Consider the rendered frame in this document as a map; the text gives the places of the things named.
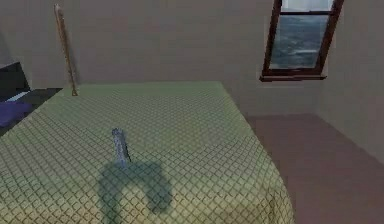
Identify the green quilted bed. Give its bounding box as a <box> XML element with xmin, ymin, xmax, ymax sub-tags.
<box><xmin>0</xmin><ymin>81</ymin><xmax>296</xmax><ymax>224</ymax></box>

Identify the blue grey upright object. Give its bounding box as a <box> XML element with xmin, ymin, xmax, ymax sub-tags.
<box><xmin>111</xmin><ymin>127</ymin><xmax>132</xmax><ymax>169</ymax></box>

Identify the dark wooden framed window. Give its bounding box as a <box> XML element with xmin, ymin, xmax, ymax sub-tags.
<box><xmin>259</xmin><ymin>0</ymin><xmax>346</xmax><ymax>83</ymax></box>

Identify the tan wooden baseball bat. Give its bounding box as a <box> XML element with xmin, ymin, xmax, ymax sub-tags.
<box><xmin>53</xmin><ymin>3</ymin><xmax>79</xmax><ymax>97</ymax></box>

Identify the purple cushion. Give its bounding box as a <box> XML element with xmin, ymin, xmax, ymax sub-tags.
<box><xmin>0</xmin><ymin>101</ymin><xmax>34</xmax><ymax>129</ymax></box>

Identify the black desk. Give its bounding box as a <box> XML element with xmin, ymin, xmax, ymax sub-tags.
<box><xmin>0</xmin><ymin>61</ymin><xmax>63</xmax><ymax>136</ymax></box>

